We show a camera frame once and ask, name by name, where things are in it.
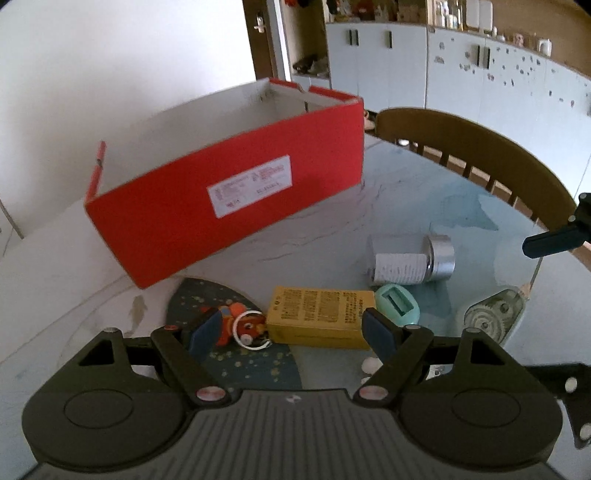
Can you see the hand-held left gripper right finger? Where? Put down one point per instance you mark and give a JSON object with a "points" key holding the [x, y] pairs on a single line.
{"points": [[378, 332]]}

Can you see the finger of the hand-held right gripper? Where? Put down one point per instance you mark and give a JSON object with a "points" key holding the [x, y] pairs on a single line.
{"points": [[551, 242], [563, 376]]}

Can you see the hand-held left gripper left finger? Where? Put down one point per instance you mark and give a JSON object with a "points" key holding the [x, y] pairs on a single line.
{"points": [[205, 330]]}

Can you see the white unicorn toy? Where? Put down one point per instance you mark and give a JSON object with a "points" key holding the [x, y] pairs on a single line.
{"points": [[369, 365]]}

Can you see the small mint green device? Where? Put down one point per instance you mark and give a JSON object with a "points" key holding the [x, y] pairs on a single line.
{"points": [[397, 302]]}

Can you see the yellow carton box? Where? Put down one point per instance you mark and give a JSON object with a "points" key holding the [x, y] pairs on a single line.
{"points": [[314, 314]]}

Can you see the white bottle with silver cap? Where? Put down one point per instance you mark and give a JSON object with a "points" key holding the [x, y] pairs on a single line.
{"points": [[401, 267]]}

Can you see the red cardboard box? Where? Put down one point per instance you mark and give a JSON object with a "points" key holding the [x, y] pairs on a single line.
{"points": [[184, 221]]}

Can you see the dark speckled table mat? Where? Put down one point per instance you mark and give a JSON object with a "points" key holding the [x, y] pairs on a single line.
{"points": [[258, 367]]}

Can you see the brown wooden chair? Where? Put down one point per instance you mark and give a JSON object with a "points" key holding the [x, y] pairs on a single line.
{"points": [[461, 134]]}

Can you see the white flat appliance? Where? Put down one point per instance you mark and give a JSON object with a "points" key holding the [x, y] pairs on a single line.
{"points": [[478, 16]]}

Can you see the group of clear bottles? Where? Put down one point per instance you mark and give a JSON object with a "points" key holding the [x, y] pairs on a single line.
{"points": [[443, 14]]}

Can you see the shoes on cabinet shelf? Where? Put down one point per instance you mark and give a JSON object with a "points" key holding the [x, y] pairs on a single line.
{"points": [[309, 66]]}

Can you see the brown entrance door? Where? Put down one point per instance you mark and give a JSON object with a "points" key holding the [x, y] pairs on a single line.
{"points": [[256, 50]]}

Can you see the row of shelf figurines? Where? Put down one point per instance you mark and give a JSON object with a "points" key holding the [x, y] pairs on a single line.
{"points": [[360, 9]]}

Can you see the white and wood wall cabinet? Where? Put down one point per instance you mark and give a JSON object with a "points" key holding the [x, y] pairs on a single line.
{"points": [[392, 64]]}

